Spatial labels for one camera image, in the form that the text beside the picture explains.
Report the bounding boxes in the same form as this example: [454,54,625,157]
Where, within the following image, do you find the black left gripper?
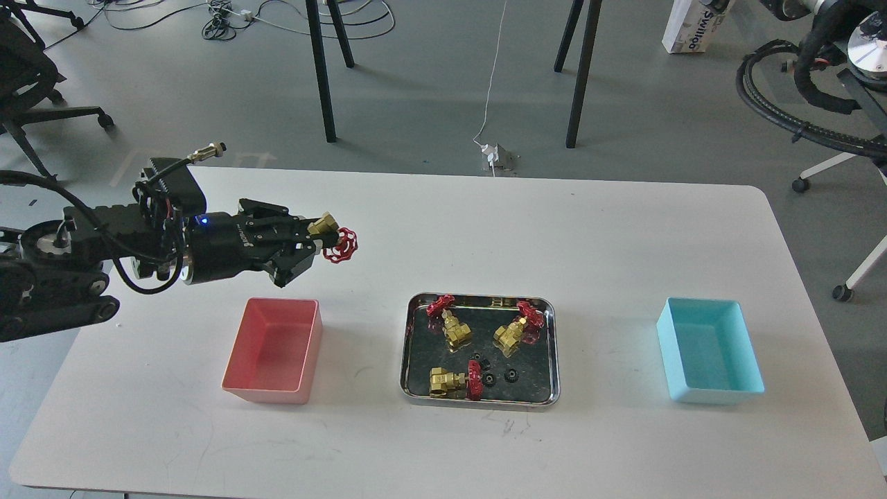
[182,198,335,288]

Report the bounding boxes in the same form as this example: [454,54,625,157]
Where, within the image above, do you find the brass valve red handle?
[308,212,358,264]

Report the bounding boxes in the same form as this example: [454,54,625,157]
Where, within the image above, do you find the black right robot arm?
[735,1,886,173]

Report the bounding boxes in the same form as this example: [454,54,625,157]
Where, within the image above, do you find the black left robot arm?
[1,143,358,342]

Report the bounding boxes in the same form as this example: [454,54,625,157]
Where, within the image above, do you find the pink plastic box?
[221,297,323,405]

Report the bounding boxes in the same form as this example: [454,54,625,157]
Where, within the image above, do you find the brass valve top left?
[425,295,473,353]

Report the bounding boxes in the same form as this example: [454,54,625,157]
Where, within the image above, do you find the brass valve bottom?
[430,361,484,401]

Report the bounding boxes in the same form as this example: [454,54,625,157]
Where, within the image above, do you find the brass valve top right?
[492,300,545,358]

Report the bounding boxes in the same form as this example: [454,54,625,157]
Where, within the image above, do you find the light blue plastic box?
[656,297,766,405]

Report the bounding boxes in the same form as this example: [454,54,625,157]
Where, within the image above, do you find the white cardboard box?
[662,1,735,54]

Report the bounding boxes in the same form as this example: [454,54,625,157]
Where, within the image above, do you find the stainless steel tray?
[400,293,561,408]

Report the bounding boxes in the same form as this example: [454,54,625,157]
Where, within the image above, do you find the white power adapter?
[480,144,518,177]

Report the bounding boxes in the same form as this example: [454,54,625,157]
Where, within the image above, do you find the black table leg left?
[305,1,355,143]

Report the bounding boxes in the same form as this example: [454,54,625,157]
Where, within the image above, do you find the black table leg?
[552,1,603,149]
[305,1,355,143]

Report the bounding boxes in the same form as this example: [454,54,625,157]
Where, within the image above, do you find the black office chair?
[1,14,114,180]

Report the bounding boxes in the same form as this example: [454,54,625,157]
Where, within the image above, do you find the black table leg right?
[552,1,603,149]

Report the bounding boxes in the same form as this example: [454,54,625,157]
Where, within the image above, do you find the white chair base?
[792,149,887,302]

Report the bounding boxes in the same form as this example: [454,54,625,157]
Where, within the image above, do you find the black cables on floor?
[90,0,396,41]

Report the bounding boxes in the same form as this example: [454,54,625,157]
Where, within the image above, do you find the white cable on floor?
[473,0,509,148]

